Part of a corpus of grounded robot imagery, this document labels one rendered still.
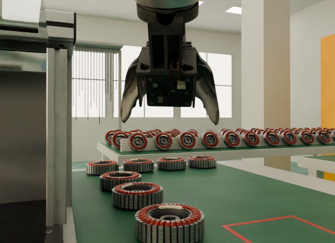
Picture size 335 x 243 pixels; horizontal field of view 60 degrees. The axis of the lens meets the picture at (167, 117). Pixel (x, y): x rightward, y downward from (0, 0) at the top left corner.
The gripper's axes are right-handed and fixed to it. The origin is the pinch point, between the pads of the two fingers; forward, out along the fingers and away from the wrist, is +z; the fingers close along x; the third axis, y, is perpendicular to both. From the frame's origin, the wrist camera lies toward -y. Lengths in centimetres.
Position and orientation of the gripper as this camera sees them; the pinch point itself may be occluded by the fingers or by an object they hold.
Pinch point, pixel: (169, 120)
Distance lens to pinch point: 47.6
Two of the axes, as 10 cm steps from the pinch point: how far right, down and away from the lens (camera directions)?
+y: -0.5, 6.6, -7.5
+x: 10.0, 0.2, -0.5
